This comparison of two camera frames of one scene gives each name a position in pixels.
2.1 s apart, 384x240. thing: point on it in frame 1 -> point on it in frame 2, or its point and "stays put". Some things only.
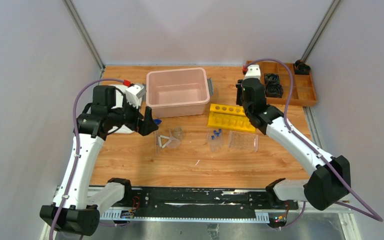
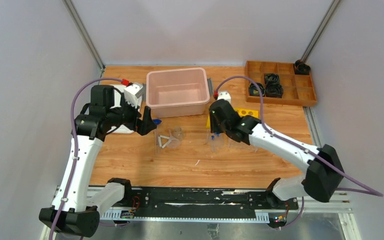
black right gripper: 240,90 -> 214,127
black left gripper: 140,120 stays put
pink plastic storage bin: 178,92 stays put
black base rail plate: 183,201 stays put
